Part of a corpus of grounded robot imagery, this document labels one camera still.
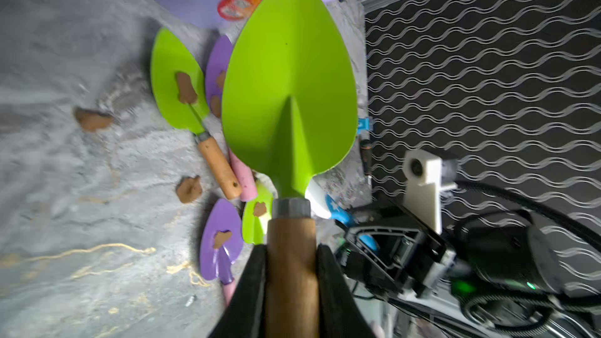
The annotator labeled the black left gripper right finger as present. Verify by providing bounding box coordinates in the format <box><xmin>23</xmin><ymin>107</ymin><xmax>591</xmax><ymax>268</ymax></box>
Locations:
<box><xmin>317</xmin><ymin>244</ymin><xmax>375</xmax><ymax>337</ymax></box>

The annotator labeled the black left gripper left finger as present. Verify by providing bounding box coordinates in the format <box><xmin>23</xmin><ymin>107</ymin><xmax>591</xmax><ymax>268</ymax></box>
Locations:
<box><xmin>209</xmin><ymin>245</ymin><xmax>267</xmax><ymax>338</ymax></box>

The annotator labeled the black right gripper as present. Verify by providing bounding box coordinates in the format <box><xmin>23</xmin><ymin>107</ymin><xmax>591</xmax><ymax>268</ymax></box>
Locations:
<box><xmin>335</xmin><ymin>197</ymin><xmax>455</xmax><ymax>299</ymax></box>

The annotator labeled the white blue brush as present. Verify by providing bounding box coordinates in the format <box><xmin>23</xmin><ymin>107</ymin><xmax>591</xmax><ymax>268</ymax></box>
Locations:
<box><xmin>305</xmin><ymin>179</ymin><xmax>359</xmax><ymax>251</ymax></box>

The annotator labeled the lime front trowel wooden handle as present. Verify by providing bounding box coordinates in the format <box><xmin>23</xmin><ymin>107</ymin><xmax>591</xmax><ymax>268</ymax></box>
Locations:
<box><xmin>222</xmin><ymin>0</ymin><xmax>358</xmax><ymax>337</ymax></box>

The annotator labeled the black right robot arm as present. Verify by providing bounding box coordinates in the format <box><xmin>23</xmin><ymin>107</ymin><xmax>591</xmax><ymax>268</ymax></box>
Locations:
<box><xmin>335</xmin><ymin>180</ymin><xmax>600</xmax><ymax>337</ymax></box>

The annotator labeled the brown soil lump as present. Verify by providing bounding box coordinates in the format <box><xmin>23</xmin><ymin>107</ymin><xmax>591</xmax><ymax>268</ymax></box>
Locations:
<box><xmin>74</xmin><ymin>108</ymin><xmax>114</xmax><ymax>133</ymax></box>
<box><xmin>176</xmin><ymin>176</ymin><xmax>203</xmax><ymax>203</ymax></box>

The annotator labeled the small blue clamp tool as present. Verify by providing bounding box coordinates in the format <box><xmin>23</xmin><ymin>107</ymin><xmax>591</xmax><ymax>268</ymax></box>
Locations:
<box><xmin>357</xmin><ymin>117</ymin><xmax>372</xmax><ymax>136</ymax></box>

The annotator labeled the purple front trowel pink handle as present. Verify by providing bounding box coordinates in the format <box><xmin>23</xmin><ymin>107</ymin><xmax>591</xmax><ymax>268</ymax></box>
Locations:
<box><xmin>199</xmin><ymin>199</ymin><xmax>244</xmax><ymax>306</ymax></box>

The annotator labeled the purple trowel pink handle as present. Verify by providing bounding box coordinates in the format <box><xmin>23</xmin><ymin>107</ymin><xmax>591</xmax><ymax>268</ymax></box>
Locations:
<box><xmin>204</xmin><ymin>35</ymin><xmax>258</xmax><ymax>203</ymax></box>
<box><xmin>199</xmin><ymin>199</ymin><xmax>244</xmax><ymax>306</ymax></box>

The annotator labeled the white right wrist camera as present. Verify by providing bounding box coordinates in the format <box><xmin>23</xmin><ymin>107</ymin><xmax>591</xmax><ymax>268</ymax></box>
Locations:
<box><xmin>402</xmin><ymin>148</ymin><xmax>459</xmax><ymax>234</ymax></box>

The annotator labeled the lime front trowel yellow handle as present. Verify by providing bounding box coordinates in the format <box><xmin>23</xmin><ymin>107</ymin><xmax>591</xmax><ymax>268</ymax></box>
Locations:
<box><xmin>242</xmin><ymin>180</ymin><xmax>274</xmax><ymax>245</ymax></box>

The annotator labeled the black orange screwdriver handle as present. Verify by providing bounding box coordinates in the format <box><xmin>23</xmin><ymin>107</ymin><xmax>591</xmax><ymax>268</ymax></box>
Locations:
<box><xmin>359</xmin><ymin>139</ymin><xmax>372</xmax><ymax>187</ymax></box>

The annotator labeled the narrow lime trowel wooden handle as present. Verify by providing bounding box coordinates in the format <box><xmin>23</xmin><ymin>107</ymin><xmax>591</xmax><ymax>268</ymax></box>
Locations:
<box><xmin>150</xmin><ymin>28</ymin><xmax>242</xmax><ymax>200</ymax></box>

